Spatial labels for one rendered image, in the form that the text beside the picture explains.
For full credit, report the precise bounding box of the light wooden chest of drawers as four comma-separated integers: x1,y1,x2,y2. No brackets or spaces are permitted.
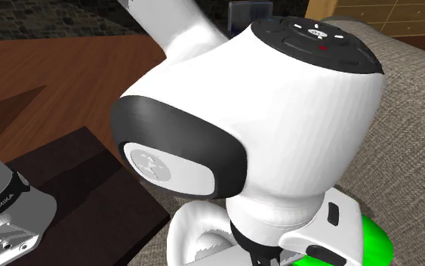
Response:
304,0,425,38

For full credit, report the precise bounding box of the green round object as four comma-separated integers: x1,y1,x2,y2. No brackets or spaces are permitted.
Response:
289,214,395,266

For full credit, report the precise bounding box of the grey fabric sofa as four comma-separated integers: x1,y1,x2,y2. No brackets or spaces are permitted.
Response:
128,16,425,266

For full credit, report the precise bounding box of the dark blue rectangular object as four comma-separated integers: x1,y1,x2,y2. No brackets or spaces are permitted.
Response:
227,0,274,32

